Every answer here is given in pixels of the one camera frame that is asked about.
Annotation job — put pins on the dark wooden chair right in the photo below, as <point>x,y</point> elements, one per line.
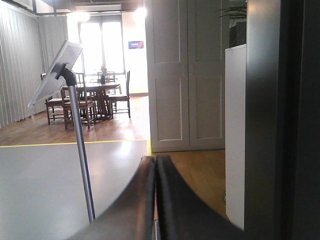
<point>123,97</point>

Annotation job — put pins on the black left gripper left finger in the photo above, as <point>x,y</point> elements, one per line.
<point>131,215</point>

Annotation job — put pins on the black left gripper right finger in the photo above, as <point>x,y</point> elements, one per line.
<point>182,214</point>

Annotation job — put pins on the blue wall sign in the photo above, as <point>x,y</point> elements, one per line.
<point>139,44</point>

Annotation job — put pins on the white low cabinet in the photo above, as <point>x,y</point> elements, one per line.
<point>235,116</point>

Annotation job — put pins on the white panelled wardrobe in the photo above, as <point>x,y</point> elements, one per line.
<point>185,46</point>

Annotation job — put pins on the dark wooden chair front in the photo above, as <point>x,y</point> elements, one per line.
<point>87,106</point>

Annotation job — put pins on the dark wooden dining table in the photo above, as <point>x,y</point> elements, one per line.
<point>100,93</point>

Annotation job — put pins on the silver sign stand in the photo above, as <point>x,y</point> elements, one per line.
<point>60,73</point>

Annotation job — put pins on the potted green plant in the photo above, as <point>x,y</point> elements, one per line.
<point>235,14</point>

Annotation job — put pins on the fridge door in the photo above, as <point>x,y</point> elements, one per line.
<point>282,120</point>

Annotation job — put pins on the dark wooden chair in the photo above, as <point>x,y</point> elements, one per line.
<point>123,97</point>
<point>50,104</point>
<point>87,106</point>

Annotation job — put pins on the dark wooden chair left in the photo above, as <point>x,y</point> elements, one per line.
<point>50,104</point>

